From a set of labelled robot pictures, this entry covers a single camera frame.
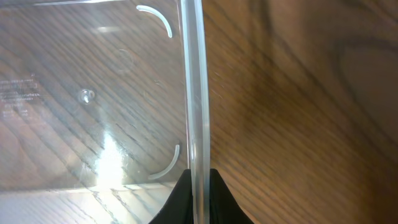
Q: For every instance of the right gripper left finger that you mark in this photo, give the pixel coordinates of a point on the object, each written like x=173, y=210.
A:
x=178, y=209

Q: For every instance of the clear plastic container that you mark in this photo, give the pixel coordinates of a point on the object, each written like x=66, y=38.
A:
x=104, y=104

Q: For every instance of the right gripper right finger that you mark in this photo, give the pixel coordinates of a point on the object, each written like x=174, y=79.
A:
x=224, y=209

